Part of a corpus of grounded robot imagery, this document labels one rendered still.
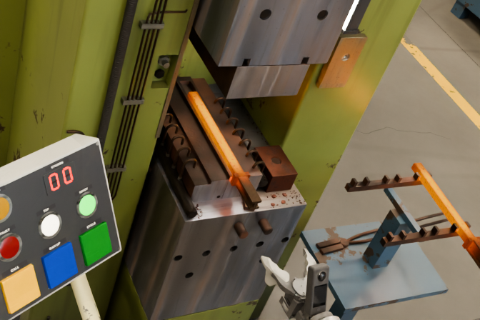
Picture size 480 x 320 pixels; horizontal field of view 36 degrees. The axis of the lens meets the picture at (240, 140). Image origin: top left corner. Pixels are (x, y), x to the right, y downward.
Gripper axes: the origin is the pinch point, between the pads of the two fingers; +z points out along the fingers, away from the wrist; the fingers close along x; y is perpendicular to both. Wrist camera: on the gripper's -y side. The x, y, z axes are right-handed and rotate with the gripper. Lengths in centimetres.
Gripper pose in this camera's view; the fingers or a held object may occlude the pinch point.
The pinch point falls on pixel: (284, 251)
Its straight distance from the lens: 179.2
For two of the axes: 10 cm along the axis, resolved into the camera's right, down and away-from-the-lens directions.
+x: 8.7, -0.8, 4.9
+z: -4.1, -6.8, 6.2
